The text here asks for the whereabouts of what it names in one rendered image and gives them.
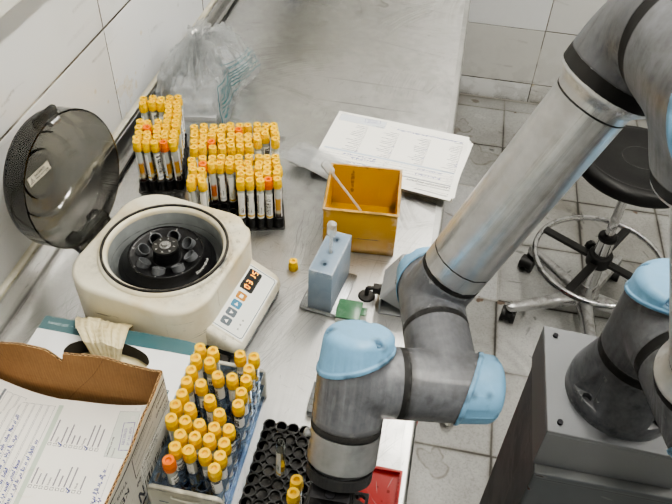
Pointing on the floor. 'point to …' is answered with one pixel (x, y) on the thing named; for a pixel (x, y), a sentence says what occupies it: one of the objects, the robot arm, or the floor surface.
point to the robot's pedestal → (503, 472)
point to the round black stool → (617, 165)
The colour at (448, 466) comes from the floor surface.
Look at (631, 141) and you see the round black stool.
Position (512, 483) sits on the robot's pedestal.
